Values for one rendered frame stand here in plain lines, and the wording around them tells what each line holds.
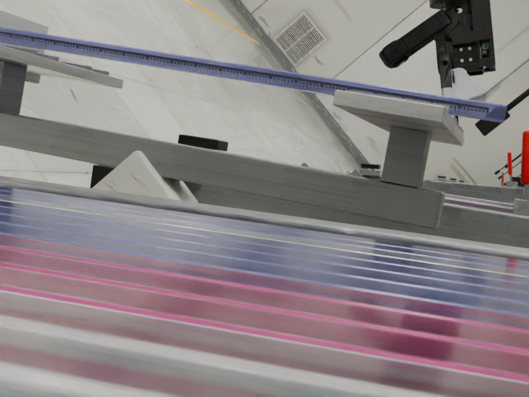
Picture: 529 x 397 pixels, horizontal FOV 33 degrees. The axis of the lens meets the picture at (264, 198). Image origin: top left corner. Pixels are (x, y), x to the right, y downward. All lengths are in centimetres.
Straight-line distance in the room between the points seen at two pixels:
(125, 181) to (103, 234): 60
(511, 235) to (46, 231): 88
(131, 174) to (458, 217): 41
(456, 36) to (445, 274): 115
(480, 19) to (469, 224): 41
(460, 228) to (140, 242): 87
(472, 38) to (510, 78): 858
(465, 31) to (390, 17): 873
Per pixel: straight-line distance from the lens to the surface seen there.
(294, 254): 16
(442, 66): 128
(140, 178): 76
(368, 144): 993
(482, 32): 131
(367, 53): 1003
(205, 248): 15
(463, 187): 246
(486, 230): 101
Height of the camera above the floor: 102
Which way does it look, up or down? 12 degrees down
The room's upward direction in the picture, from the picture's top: 51 degrees clockwise
